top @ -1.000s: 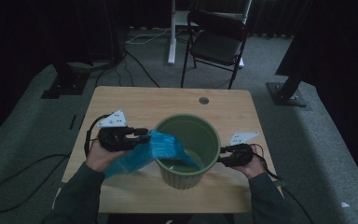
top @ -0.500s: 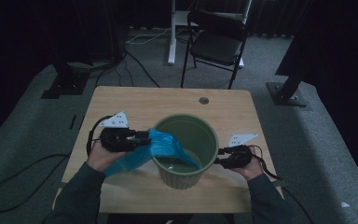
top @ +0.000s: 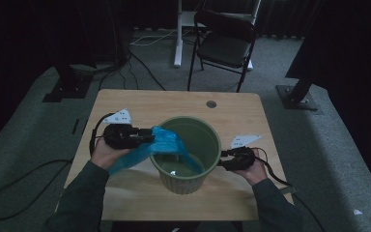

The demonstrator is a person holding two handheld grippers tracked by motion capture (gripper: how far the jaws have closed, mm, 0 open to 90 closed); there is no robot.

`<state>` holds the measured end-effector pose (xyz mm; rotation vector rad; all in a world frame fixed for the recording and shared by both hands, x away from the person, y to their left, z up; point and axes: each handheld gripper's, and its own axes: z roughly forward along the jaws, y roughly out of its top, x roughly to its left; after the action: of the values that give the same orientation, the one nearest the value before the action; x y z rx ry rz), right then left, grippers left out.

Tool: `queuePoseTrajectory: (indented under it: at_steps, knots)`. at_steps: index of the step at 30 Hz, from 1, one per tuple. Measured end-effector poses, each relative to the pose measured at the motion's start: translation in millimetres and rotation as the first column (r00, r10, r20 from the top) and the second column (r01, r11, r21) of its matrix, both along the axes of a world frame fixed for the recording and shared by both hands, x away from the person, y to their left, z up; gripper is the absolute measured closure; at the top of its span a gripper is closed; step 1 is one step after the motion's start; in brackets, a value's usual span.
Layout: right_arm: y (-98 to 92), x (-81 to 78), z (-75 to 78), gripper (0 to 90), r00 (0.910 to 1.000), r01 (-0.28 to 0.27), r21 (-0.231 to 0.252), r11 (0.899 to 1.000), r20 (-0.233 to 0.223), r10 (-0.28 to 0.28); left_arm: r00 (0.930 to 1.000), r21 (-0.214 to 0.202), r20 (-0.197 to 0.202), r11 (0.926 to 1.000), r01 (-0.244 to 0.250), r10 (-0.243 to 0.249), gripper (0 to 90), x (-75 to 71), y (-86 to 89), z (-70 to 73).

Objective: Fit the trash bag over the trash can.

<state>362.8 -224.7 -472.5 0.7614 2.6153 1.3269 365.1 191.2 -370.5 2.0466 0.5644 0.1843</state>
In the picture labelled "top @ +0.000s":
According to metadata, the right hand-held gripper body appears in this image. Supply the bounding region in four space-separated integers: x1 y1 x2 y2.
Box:
226 133 262 172

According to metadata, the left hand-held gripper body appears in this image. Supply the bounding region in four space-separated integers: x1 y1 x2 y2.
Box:
102 108 142 150

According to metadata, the blue plastic bag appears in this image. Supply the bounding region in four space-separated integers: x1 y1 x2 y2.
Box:
107 126 205 177

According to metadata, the green ribbed bin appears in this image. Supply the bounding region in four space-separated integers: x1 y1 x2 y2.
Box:
149 115 222 195

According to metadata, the person's right hand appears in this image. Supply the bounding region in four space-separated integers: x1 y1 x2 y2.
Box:
231 148 269 187

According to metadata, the person's left hand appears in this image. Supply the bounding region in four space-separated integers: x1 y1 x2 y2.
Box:
90 136 133 171

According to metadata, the black stand with square base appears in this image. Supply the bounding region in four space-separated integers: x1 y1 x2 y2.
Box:
275 75 320 112

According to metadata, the black folding chair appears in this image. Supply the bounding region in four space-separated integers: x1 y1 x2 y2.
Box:
186 10 259 94

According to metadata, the dark curtain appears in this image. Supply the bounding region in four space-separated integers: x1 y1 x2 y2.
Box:
284 0 371 194

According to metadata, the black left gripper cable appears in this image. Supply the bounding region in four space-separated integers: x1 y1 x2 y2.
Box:
89 112 115 158

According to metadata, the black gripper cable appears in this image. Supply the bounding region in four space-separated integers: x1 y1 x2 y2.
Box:
89 112 115 158
254 147 327 232

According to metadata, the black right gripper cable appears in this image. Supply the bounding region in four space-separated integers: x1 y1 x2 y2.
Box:
254 147 327 232

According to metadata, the thin black cable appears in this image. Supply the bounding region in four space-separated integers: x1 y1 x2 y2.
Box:
98 47 167 92

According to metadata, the black stand base plate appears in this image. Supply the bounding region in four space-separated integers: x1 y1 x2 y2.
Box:
42 64 95 103

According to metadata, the white cable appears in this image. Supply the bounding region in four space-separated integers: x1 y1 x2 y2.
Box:
129 28 178 46

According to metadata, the thick black looped cable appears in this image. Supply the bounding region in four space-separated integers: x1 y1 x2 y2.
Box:
0 159 74 221

